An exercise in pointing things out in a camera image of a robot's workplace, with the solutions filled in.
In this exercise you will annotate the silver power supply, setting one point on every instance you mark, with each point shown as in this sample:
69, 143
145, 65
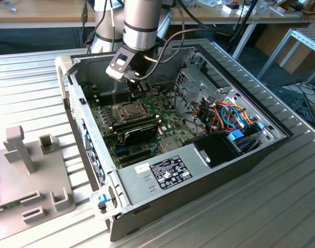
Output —
170, 170

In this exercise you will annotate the brown cardboard box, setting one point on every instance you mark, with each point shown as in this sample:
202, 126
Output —
269, 38

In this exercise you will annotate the blue plastic latch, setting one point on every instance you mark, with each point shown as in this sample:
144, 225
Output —
102, 200

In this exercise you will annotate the green RAM stick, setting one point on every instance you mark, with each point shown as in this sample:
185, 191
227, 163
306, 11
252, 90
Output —
7, 207

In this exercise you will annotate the thin metal locking lever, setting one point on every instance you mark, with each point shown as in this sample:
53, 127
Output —
113, 96

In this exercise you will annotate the black expansion slot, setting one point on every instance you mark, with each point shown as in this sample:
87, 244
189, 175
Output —
134, 156

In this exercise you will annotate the blue disk carrier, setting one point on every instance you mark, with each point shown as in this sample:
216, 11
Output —
236, 135

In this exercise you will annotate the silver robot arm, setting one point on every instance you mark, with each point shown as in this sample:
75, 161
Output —
139, 28

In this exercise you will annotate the CPU socket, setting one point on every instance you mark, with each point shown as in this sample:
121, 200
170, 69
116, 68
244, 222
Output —
121, 119

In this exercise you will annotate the small blue clip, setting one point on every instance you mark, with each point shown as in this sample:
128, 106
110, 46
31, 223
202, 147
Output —
261, 125

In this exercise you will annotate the black graphics card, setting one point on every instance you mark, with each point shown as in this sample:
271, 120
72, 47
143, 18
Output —
141, 135

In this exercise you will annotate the black PC case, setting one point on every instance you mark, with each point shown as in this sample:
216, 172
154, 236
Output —
198, 187

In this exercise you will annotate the green motherboard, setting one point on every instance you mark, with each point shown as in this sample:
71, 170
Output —
170, 121

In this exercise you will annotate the grey parts rack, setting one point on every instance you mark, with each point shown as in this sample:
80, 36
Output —
30, 186

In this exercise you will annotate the silver chipset heatsink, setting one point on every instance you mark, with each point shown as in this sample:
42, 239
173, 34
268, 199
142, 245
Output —
169, 144

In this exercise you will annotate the black stand pole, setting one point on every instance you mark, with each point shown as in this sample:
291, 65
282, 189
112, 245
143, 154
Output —
246, 18

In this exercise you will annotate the aluminium frame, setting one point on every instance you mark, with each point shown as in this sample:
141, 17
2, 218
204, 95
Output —
308, 38

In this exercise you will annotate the wooden desk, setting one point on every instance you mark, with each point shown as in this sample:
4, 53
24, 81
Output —
271, 16

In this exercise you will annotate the silver drive cage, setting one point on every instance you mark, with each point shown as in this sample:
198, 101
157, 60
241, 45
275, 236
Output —
192, 86

